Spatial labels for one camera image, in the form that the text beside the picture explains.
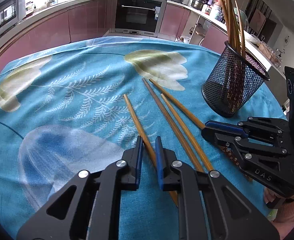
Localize bamboo chopstick red floral end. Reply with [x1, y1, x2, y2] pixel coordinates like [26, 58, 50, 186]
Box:
[149, 78, 253, 182]

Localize brown chopstick middle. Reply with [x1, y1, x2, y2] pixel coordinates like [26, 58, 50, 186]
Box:
[161, 93, 214, 172]

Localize black mesh utensil cup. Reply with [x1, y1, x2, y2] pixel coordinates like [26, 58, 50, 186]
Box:
[201, 41, 270, 118]

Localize microwave oven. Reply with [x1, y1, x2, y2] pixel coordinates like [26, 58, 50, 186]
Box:
[0, 0, 26, 35]

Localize pink kitchen cabinets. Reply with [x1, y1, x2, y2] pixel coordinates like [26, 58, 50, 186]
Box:
[0, 0, 228, 78]

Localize light bamboo chopstick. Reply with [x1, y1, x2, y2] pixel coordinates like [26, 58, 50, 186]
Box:
[123, 94, 181, 206]

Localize dark brown chopstick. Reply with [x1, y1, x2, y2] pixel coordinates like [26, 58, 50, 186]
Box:
[142, 78, 204, 172]

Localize person's right hand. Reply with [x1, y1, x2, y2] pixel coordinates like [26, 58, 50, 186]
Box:
[264, 187, 294, 239]

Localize built-in black oven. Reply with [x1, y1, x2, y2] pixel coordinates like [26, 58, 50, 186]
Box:
[113, 0, 165, 37]

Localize blue floral tablecloth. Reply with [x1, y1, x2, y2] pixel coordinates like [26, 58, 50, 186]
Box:
[0, 36, 288, 240]

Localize steel cooking pot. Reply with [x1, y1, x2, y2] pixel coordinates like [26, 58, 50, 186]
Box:
[191, 0, 209, 10]

